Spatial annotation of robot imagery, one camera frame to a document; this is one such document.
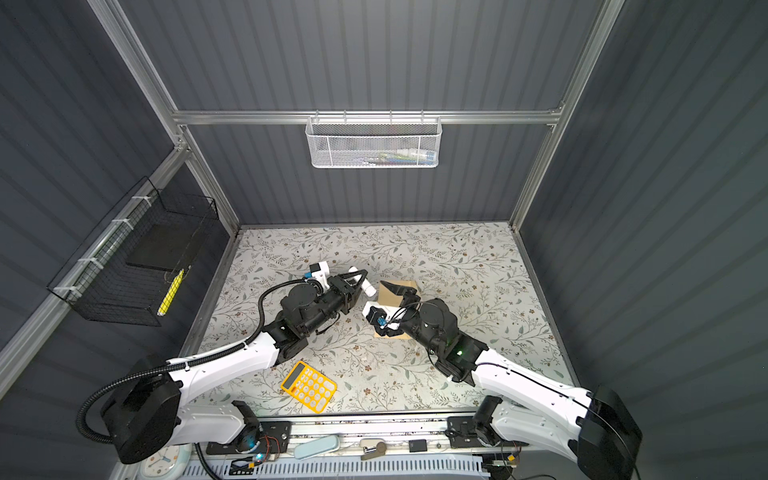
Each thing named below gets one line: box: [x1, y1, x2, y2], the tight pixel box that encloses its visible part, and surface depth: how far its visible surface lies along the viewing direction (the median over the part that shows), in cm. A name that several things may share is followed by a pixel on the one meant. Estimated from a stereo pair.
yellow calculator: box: [280, 361, 338, 414], surface depth 82 cm
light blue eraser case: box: [294, 435, 340, 460], surface depth 71 cm
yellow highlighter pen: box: [157, 268, 185, 317], surface depth 70 cm
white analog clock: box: [140, 443, 192, 480], surface depth 69 cm
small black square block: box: [408, 439, 427, 453], surface depth 74 cm
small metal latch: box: [360, 442, 387, 461], surface depth 72 cm
